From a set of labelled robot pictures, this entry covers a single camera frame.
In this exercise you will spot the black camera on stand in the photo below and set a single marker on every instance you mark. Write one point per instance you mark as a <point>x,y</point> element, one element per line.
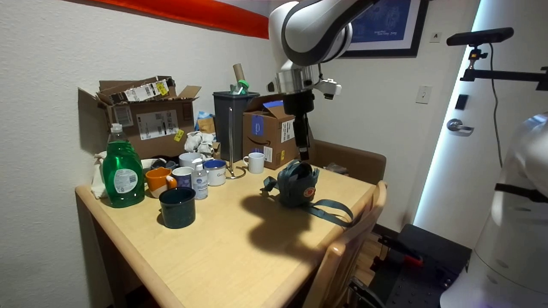
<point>480,37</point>

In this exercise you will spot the printed white mug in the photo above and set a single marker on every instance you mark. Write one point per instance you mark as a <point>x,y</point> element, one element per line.
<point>182,179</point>

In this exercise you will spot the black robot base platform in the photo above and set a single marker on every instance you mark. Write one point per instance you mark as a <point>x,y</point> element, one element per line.
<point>422,268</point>

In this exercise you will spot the green item in bin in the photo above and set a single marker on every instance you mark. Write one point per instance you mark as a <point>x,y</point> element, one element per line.
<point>244,86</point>

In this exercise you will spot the clear small bottle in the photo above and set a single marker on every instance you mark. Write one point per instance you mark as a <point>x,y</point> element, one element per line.
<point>199,182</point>

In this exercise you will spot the plain white mug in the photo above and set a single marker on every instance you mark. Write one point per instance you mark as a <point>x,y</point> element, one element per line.
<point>256,163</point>

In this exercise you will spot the red wall banner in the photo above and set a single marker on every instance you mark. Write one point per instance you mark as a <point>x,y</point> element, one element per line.
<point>189,13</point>

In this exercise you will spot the orange mug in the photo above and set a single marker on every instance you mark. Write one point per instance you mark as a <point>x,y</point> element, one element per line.
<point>158,182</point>

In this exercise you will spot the green dish soap bottle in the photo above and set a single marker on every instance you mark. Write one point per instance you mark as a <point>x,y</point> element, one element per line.
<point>122,174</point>

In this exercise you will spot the closed cardboard box blue tape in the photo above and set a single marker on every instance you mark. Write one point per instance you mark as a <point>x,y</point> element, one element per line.
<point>266,131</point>

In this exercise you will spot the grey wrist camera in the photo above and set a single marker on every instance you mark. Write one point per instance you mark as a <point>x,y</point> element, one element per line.
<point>328,88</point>

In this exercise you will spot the dark grey trash bin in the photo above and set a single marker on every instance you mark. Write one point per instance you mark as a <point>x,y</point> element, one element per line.
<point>232,126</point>

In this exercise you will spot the open cardboard box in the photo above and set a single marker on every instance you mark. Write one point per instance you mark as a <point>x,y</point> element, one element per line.
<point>143,122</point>

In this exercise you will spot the white wall light switch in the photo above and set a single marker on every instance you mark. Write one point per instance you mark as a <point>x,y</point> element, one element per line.
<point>424,95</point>

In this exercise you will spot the white mug blue rim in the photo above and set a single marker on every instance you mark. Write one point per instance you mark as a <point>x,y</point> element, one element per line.
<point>215,172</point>

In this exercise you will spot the framed blue picture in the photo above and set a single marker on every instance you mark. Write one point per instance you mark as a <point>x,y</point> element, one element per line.
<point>395,28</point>

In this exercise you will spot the wooden chair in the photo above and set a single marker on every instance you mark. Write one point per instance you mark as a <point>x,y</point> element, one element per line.
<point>343,251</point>

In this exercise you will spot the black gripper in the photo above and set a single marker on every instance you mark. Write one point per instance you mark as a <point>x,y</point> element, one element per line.
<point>302,105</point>

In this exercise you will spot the white door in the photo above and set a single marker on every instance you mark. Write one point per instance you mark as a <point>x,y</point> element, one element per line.
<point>456,172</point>

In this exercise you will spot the dark green mug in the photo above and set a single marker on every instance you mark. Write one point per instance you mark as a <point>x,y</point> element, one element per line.
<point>177,208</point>

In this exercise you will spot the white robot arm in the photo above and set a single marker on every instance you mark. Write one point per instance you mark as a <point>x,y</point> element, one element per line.
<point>309,28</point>

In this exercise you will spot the cardboard tube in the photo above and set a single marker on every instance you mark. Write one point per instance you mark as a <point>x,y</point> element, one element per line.
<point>239,73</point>

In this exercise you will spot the white crumpled cloth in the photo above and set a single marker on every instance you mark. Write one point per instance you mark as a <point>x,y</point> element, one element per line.
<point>199,143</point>

